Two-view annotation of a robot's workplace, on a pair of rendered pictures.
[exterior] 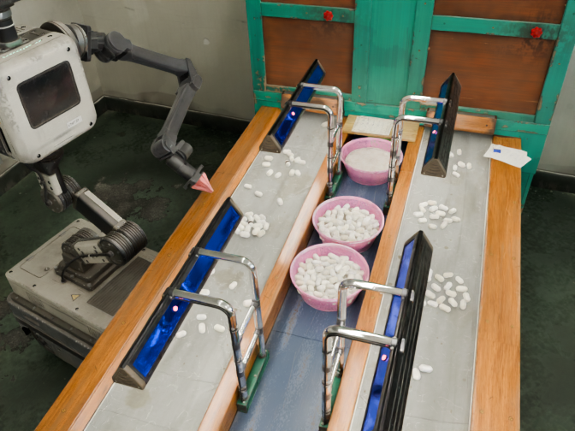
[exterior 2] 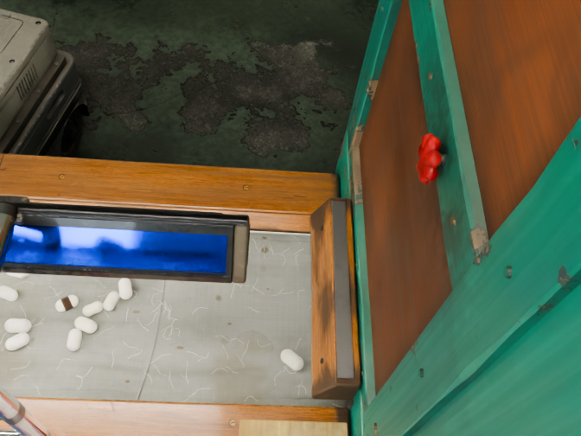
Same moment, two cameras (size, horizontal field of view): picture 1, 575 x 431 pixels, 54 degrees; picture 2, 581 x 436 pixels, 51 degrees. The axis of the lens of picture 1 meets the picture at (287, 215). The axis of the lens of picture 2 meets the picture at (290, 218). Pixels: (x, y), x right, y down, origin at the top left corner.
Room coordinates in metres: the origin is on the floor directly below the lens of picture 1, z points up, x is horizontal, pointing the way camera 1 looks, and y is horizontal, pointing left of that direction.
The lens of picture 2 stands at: (2.11, -0.47, 1.64)
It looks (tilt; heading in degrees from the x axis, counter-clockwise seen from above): 57 degrees down; 63
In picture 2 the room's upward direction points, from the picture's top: 10 degrees clockwise
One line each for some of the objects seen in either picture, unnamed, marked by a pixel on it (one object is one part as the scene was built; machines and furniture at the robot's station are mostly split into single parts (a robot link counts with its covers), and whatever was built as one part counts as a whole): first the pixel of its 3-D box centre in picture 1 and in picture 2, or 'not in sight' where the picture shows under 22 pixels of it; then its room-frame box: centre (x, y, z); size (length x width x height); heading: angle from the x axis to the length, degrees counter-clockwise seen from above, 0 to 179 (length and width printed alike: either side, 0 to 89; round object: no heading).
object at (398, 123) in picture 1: (416, 157); not in sight; (1.76, -0.50, 0.90); 0.20 x 0.19 x 0.45; 160
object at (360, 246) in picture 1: (347, 227); not in sight; (1.58, -0.23, 0.72); 0.27 x 0.27 x 0.10
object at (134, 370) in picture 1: (186, 278); not in sight; (1.01, 0.27, 1.08); 0.62 x 0.08 x 0.07; 160
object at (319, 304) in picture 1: (328, 280); not in sight; (1.32, -0.13, 0.72); 0.27 x 0.27 x 0.10
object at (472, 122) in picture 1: (459, 121); not in sight; (2.14, -0.78, 0.83); 0.30 x 0.06 x 0.07; 70
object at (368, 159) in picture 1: (370, 165); not in sight; (2.00, -0.37, 0.71); 0.22 x 0.22 x 0.06
